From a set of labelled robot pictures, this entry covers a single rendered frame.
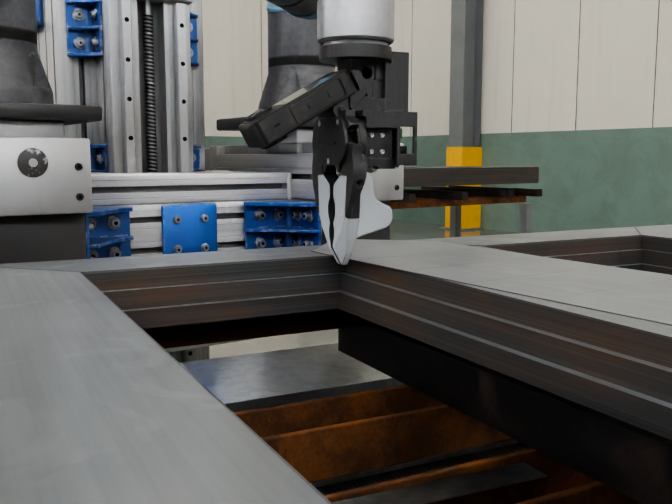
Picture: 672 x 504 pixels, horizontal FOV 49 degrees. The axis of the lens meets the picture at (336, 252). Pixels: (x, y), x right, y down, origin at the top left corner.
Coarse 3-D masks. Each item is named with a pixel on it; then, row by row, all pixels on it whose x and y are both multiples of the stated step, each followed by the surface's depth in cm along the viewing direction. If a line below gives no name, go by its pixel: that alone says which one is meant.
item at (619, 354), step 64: (576, 256) 92; (640, 256) 97; (192, 320) 70; (384, 320) 68; (448, 320) 60; (512, 320) 54; (576, 320) 49; (640, 320) 47; (576, 384) 47; (640, 384) 44
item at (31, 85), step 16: (0, 32) 95; (16, 32) 96; (32, 32) 99; (0, 48) 95; (16, 48) 96; (32, 48) 99; (0, 64) 95; (16, 64) 96; (32, 64) 99; (0, 80) 94; (16, 80) 95; (32, 80) 98; (0, 96) 94; (16, 96) 95; (32, 96) 97; (48, 96) 100
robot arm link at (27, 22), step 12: (0, 0) 94; (12, 0) 96; (24, 0) 97; (0, 12) 95; (12, 12) 96; (24, 12) 97; (0, 24) 95; (12, 24) 96; (24, 24) 97; (36, 24) 101
